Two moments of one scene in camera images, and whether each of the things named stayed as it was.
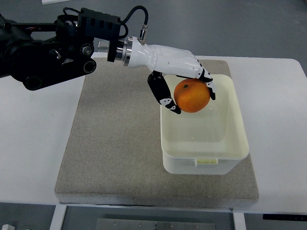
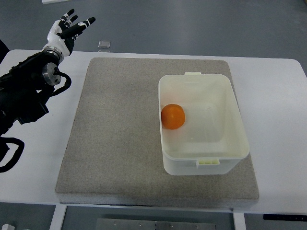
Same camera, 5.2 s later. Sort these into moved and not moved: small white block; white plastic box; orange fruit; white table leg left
Moved: orange fruit
Not moved: small white block; white table leg left; white plastic box
